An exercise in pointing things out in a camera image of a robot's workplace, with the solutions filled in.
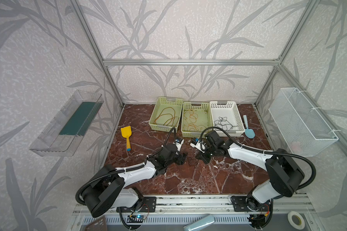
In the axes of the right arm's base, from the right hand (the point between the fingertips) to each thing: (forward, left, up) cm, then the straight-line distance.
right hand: (196, 152), depth 87 cm
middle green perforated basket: (+39, -8, -5) cm, 40 cm away
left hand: (+2, +7, +2) cm, 8 cm away
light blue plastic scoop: (+17, -39, -6) cm, 43 cm away
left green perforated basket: (+46, +27, -5) cm, 53 cm away
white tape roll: (-31, -45, -5) cm, 55 cm away
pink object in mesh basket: (-4, -50, +14) cm, 52 cm away
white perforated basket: (+35, -25, -7) cm, 44 cm away
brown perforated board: (-35, +50, -5) cm, 61 cm away
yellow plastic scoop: (+18, +49, -5) cm, 53 cm away
